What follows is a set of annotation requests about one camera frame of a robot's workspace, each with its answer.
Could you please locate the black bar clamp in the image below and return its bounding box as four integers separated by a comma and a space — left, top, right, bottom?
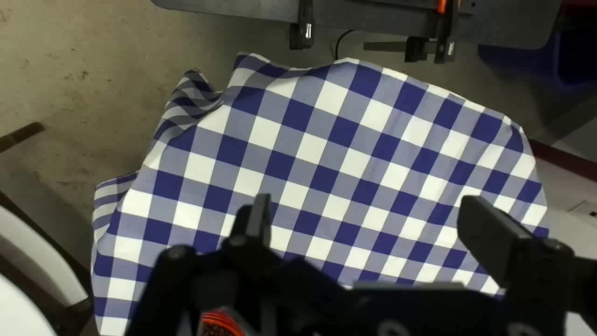
290, 0, 316, 51

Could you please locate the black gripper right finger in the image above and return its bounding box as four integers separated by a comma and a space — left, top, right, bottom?
458, 197, 574, 294

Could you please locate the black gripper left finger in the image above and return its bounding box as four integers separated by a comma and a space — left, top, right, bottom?
225, 195, 275, 279

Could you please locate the orange handled bar clamp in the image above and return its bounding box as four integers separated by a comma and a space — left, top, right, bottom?
365, 0, 462, 64

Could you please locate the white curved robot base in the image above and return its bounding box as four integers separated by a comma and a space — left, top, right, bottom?
0, 208, 92, 336

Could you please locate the blue white checkered cloth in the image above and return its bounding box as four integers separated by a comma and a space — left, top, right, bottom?
92, 55, 549, 336

